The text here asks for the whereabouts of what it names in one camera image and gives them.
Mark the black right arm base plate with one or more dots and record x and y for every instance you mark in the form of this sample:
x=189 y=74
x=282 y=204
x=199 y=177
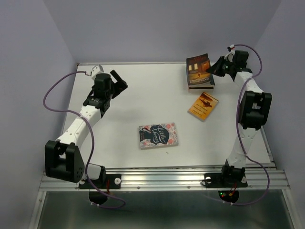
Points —
x=227 y=187

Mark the dark orange book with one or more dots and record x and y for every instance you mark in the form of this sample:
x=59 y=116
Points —
x=196 y=69

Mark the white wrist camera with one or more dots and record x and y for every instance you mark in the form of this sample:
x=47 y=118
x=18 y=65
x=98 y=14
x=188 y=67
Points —
x=231 y=53
x=98 y=69

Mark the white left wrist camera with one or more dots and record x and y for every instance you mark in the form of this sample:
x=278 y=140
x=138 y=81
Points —
x=98 y=69

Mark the Little Women floral book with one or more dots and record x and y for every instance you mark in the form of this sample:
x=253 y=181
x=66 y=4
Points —
x=158 y=135

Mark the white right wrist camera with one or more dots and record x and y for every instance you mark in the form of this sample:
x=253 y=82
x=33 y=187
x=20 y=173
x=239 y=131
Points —
x=231 y=53

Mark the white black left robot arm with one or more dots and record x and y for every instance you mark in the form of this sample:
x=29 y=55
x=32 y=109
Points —
x=63 y=159

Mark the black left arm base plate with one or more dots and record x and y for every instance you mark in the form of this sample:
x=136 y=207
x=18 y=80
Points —
x=111 y=181

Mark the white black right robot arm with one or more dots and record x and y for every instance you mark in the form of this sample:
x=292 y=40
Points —
x=252 y=113

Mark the aluminium front rail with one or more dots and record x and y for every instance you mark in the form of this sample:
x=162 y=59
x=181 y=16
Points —
x=172 y=180

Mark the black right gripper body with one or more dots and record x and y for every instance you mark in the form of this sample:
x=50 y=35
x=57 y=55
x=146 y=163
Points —
x=227 y=65

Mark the Huckleberry Finn orange book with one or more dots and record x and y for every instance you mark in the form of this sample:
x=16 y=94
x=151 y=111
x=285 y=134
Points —
x=203 y=106

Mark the Tale of Two Cities book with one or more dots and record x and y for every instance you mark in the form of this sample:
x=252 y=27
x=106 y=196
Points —
x=201 y=88

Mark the Nineteen Eighty Four blue book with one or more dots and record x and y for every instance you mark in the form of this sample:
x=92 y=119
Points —
x=205 y=84

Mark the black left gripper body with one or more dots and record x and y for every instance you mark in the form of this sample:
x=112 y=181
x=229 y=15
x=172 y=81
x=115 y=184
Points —
x=110 y=92

